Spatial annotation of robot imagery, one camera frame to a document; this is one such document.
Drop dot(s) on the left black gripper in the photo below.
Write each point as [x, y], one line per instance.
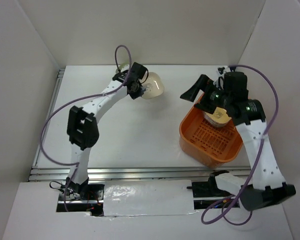
[138, 93]

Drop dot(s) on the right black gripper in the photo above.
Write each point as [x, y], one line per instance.
[201, 83]

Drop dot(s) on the cream plate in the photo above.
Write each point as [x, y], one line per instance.
[153, 86]

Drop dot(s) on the yellow square plate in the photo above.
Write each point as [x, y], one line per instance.
[218, 119]

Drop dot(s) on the orange plastic bin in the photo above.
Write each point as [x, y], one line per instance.
[208, 145]

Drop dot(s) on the green plate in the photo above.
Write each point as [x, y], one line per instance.
[124, 66]

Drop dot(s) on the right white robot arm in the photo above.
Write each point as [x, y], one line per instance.
[265, 186]

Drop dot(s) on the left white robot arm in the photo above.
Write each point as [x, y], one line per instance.
[82, 126]

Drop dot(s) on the white foil cover panel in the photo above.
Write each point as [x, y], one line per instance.
[148, 198]

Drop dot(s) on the aluminium frame rail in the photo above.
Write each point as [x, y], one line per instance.
[139, 139]

